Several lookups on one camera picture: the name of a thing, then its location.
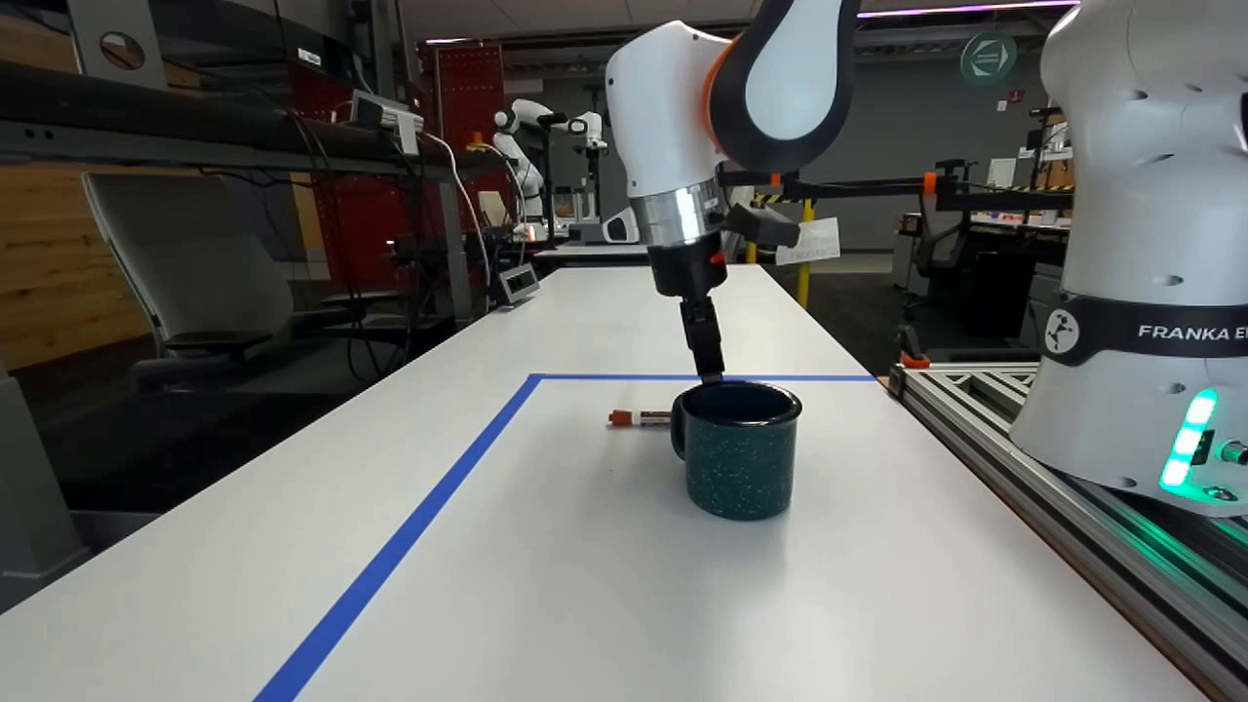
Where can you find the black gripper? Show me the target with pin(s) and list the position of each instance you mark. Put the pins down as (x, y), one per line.
(695, 269)

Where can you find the white capped marker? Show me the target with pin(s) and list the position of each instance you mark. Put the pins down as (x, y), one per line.
(639, 419)

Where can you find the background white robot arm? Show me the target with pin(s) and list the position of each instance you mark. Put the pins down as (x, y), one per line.
(527, 176)

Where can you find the dark teal speckled mug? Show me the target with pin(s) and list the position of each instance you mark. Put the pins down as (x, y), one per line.
(737, 447)

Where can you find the blue tape line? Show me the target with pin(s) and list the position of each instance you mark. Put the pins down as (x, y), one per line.
(366, 581)

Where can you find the grey office chair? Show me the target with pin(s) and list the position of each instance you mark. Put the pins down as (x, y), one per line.
(215, 301)

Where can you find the aluminium rail frame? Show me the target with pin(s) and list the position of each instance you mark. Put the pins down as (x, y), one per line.
(1180, 577)

